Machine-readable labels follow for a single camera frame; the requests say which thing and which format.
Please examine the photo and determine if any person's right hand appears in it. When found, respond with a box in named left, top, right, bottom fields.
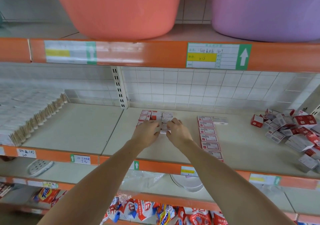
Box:
left=166, top=118, right=195, bottom=151

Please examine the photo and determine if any person's left hand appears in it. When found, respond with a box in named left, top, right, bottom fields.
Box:
left=130, top=120, right=162, bottom=151

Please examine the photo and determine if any white shelf with orange edges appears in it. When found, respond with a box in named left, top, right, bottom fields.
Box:
left=0, top=22, right=320, bottom=225

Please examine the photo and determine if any pile of red white boxes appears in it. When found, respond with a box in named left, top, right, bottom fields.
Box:
left=250, top=107, right=320, bottom=174

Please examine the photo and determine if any person's left forearm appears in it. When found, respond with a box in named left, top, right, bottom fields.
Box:
left=37, top=140, right=147, bottom=225

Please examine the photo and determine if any person's right forearm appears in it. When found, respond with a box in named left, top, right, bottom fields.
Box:
left=177, top=140, right=297, bottom=225

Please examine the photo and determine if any white perforated shelf upright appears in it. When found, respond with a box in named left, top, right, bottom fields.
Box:
left=110, top=66, right=130, bottom=108

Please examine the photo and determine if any clear plastic bag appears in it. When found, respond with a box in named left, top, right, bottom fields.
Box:
left=120, top=171, right=166, bottom=193

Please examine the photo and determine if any pile of small colourful packets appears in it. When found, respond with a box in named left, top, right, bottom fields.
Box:
left=32, top=185, right=229, bottom=225

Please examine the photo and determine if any large label with green arrow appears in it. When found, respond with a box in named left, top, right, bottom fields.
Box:
left=185, top=42, right=253, bottom=72
left=43, top=40, right=99, bottom=65

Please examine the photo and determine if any row of beige bundles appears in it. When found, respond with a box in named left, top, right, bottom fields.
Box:
left=0, top=87, right=69, bottom=147

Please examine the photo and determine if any white handwritten label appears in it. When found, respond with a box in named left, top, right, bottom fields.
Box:
left=16, top=148, right=38, bottom=159

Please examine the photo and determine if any orange plastic basin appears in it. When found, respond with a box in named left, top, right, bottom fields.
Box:
left=48, top=0, right=187, bottom=41

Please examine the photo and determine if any purple plastic basin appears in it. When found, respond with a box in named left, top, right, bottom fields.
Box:
left=209, top=0, right=320, bottom=43

